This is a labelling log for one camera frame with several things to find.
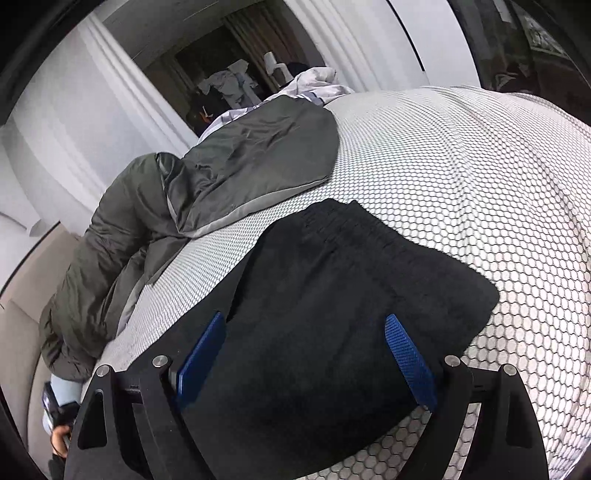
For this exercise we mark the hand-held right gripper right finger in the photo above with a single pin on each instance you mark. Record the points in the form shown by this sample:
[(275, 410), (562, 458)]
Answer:
[(411, 364)]

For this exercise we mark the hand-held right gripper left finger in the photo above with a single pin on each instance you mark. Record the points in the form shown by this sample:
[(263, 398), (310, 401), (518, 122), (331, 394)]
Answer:
[(203, 355)]

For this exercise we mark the beige padded headboard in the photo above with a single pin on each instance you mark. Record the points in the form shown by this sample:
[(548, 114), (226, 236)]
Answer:
[(27, 295)]

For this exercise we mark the black pants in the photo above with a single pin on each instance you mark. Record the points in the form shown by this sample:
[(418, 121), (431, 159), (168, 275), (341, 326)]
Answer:
[(323, 300)]

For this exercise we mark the brown curtain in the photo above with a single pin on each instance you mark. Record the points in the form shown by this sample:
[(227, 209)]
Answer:
[(258, 32)]

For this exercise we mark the light blue pillow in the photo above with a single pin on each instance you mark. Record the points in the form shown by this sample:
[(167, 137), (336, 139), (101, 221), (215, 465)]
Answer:
[(67, 390)]

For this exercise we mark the white chair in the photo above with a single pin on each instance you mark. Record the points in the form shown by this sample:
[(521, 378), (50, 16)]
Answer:
[(272, 67)]

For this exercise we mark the crumpled white sheet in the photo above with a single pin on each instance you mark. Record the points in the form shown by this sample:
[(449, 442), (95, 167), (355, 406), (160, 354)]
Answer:
[(314, 81)]

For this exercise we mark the hanging clothes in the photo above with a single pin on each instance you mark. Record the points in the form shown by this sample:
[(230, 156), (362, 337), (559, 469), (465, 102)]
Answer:
[(226, 85)]

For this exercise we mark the person's left hand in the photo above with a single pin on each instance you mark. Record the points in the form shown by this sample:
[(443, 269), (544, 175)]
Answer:
[(60, 441)]

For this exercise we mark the dark green duvet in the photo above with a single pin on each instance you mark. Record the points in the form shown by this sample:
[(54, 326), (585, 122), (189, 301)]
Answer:
[(254, 157)]

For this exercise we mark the white curtain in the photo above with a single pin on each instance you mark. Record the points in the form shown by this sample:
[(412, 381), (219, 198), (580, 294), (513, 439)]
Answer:
[(369, 41), (92, 92)]

